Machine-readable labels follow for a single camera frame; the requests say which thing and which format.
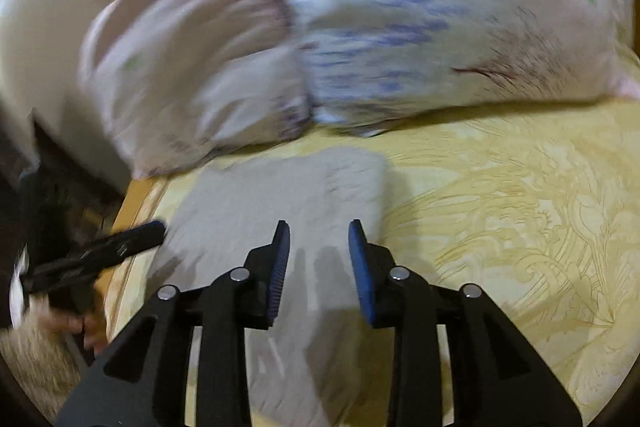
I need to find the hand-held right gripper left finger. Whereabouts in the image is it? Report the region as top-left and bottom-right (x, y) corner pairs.
(54, 220), (292, 427)

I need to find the person's left hand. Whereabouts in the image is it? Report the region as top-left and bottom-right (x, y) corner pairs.
(41, 306), (110, 354)

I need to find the wooden bed frame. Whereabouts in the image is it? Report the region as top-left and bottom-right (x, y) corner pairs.
(94, 177), (157, 350)

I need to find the grey knitted sweater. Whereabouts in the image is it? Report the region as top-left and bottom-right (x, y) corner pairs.
(145, 146), (402, 427)

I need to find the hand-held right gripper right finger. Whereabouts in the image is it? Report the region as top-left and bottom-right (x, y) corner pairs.
(348, 219), (584, 427)

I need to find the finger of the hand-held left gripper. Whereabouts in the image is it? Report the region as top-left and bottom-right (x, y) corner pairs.
(21, 220), (167, 294)

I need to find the yellow patterned bed sheet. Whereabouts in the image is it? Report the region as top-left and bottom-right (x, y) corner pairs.
(107, 99), (640, 427)

